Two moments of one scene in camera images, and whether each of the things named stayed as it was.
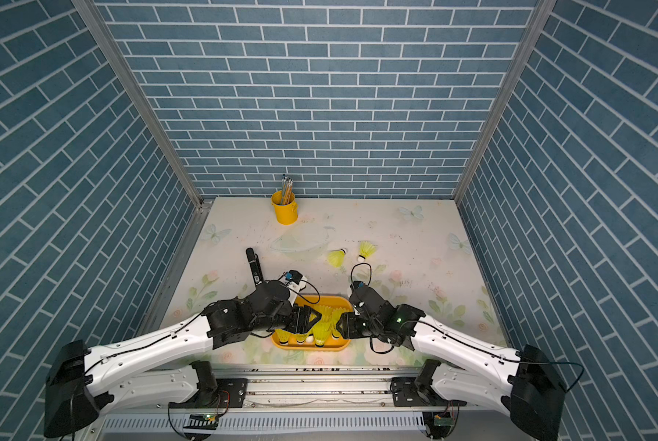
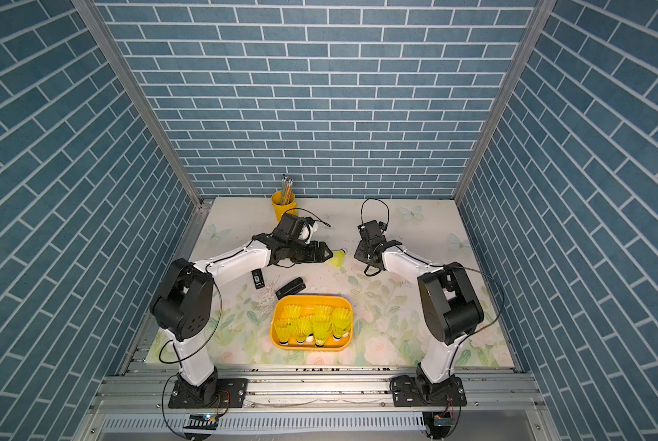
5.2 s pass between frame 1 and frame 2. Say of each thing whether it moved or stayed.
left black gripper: moved
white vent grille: stayed
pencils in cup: stayed
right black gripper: moved
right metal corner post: stayed
